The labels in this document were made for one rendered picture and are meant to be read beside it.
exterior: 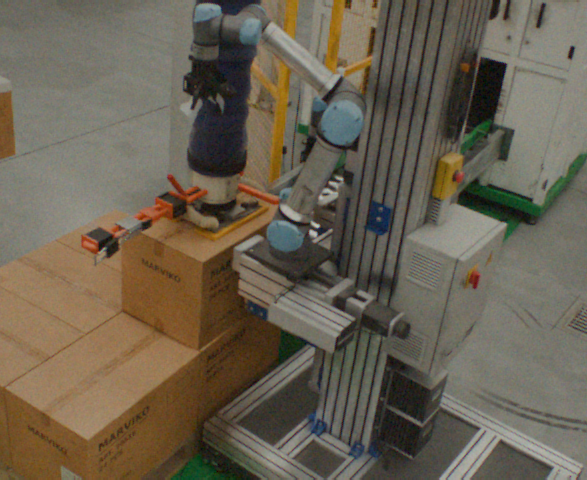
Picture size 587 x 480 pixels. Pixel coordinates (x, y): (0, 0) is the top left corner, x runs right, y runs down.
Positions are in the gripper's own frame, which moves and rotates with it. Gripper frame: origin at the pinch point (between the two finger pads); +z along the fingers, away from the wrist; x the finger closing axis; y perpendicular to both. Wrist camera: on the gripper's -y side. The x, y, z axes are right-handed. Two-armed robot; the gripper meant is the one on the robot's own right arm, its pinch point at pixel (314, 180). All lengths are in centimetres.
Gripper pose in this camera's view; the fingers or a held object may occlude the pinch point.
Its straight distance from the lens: 320.3
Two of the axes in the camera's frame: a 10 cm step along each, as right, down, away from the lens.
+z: -1.1, 8.6, 4.9
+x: 8.2, 3.6, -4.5
